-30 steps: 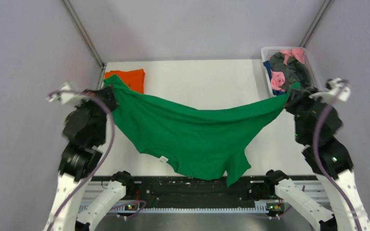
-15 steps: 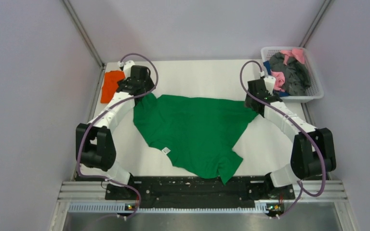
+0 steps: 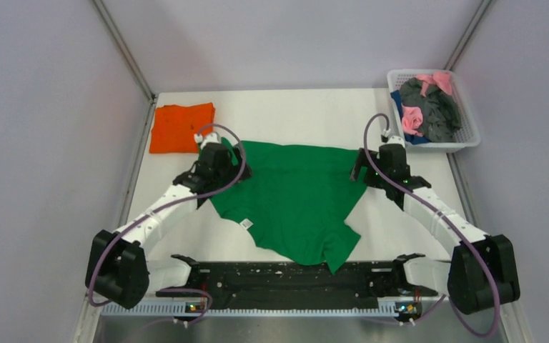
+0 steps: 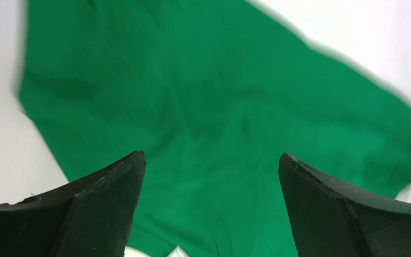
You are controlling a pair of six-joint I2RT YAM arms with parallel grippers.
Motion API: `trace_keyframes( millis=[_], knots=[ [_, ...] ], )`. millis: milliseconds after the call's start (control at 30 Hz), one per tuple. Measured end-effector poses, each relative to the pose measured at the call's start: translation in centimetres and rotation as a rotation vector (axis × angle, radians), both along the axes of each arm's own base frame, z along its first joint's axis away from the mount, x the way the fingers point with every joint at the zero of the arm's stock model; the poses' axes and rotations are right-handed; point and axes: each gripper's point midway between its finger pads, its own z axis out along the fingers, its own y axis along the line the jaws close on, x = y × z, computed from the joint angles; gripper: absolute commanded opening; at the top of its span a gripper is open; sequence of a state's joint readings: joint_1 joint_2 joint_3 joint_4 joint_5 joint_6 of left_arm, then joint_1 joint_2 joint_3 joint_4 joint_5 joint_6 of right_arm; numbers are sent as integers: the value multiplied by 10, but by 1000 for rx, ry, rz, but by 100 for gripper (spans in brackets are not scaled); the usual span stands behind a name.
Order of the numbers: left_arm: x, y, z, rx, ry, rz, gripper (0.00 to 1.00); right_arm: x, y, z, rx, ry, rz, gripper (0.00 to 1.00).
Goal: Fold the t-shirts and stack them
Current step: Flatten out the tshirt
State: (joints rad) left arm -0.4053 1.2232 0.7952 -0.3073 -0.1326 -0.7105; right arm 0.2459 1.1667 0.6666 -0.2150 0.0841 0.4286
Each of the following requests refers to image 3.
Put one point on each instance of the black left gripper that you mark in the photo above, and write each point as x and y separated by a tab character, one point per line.
234	168

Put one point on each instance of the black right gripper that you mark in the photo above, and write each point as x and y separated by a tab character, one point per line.
361	161

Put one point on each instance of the green t shirt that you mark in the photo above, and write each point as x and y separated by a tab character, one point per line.
296	202

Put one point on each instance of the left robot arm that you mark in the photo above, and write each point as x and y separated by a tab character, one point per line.
119	268

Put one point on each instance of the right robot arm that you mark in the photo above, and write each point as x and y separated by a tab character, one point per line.
481	268

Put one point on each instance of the blue t shirt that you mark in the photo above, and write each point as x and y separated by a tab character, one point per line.
411	119

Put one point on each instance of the pink t shirt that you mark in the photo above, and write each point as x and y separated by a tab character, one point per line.
414	118

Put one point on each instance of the folded orange t shirt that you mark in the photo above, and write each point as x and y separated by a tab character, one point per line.
175	126

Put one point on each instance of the dark grey t shirt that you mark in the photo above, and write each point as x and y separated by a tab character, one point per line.
433	111

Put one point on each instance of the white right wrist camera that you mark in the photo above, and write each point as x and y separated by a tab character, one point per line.
388	137

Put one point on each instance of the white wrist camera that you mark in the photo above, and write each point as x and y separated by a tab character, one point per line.
203	140
388	137

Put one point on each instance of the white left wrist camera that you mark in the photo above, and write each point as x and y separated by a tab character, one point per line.
203	140

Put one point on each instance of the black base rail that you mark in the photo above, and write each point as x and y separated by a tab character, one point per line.
290	286

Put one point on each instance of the white slotted cable duct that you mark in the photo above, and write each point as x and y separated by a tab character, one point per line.
178	308

